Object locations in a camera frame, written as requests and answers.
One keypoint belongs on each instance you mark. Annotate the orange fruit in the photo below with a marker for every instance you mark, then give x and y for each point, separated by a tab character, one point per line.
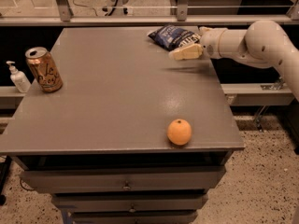
179	132

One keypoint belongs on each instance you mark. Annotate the metal railing frame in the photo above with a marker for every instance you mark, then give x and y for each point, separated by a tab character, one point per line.
147	12

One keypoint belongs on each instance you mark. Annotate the grey drawer cabinet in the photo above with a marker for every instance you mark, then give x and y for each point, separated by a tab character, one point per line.
99	145

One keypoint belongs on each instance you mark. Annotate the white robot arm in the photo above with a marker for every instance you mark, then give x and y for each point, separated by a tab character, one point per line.
264	44

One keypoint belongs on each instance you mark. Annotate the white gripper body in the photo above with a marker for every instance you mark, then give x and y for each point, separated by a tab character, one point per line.
210	43

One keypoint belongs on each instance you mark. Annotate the gold LaCroix can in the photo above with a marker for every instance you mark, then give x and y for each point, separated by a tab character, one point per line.
44	69

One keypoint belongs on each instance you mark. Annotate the white pump bottle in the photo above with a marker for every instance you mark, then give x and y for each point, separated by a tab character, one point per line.
19	79

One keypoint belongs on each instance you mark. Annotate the blue chip bag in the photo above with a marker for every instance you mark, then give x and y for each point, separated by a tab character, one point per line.
171	37

